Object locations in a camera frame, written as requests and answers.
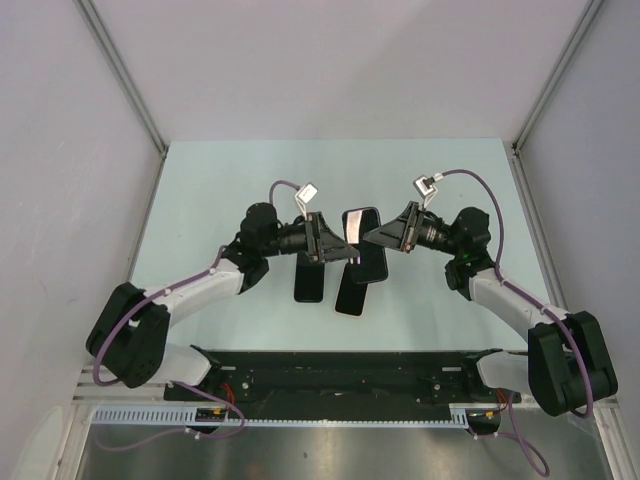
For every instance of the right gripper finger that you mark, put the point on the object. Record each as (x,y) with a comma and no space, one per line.
(387,240)
(400,228)

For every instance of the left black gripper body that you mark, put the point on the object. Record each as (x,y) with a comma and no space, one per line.
(315,237)

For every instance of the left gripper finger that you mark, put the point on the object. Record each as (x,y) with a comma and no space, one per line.
(326,236)
(338,253)

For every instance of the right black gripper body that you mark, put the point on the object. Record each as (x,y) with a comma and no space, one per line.
(411,228)

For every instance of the purple-edged phone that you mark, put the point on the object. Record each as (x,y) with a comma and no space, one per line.
(365,245)

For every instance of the large black phone case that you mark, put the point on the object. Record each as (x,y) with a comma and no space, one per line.
(370,282)

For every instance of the white-edged black phone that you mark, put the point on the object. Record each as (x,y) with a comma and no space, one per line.
(309,282)

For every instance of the teal-edged phone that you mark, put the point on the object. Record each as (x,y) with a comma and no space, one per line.
(350,297)

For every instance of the beige phone case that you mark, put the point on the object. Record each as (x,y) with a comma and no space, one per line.
(350,315)

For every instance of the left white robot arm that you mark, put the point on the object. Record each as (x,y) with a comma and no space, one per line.
(129,341)

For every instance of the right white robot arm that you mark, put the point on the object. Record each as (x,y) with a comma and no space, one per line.
(567,366)

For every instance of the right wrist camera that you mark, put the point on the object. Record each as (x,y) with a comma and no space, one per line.
(427,189)

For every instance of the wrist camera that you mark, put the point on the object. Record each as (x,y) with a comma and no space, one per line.
(427,189)
(303,197)

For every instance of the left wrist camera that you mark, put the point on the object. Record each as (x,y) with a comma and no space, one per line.
(303,197)

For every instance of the slotted cable duct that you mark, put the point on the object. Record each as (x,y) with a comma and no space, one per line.
(412,416)

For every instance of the horizontal aluminium rail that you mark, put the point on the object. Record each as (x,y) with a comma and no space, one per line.
(87,390)

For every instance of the right aluminium frame post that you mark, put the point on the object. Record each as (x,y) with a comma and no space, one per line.
(578,36)

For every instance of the aluminium frame post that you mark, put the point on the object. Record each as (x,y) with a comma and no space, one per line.
(111,53)
(578,36)

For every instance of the left aluminium frame post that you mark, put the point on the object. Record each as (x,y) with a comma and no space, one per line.
(111,53)

